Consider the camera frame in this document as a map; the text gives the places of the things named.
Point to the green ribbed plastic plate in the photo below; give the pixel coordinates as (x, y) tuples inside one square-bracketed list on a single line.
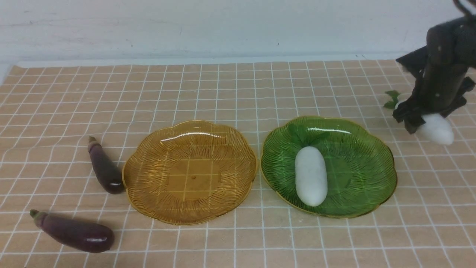
[(360, 167)]

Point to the purple eggplant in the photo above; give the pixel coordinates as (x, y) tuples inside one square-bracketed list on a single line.
[(82, 235), (107, 172)]

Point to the beige checkered tablecloth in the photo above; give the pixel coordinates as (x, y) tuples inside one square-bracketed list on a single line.
[(48, 113)]

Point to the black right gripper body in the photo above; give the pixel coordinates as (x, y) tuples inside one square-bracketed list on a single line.
[(439, 69)]

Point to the amber ribbed plastic plate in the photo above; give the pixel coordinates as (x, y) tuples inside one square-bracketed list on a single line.
[(191, 173)]

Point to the white radish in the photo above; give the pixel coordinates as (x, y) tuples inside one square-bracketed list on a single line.
[(311, 177), (435, 127)]

